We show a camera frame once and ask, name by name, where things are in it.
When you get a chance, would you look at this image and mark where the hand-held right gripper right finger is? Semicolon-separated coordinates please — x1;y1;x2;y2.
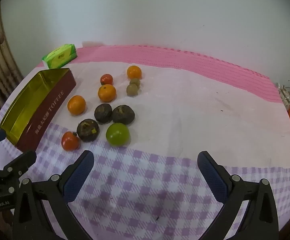
197;151;279;240

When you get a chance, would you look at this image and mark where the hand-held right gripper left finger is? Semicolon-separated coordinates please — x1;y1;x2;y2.
12;150;95;240

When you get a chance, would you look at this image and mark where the red tomato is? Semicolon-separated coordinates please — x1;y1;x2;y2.
100;74;113;85
61;131;80;151

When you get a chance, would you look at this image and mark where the dark brown round fruit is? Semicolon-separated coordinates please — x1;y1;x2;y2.
94;104;113;125
111;104;136;125
76;119;100;142

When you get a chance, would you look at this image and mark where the green round fruit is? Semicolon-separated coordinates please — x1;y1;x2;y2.
106;123;130;147

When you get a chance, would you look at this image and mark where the maroon and gold tin box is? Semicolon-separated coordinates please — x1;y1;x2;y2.
0;68;76;152

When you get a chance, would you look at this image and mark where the orange mandarin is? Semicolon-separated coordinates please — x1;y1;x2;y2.
67;95;86;116
98;84;117;103
127;65;142;80

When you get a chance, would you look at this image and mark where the pink white checked tablecloth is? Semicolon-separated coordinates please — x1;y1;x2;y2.
0;44;290;240

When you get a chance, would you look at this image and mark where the green tissue pack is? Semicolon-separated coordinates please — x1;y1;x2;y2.
42;44;78;70

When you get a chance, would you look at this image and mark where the clear plastic wrapper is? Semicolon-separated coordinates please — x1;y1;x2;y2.
276;82;290;109

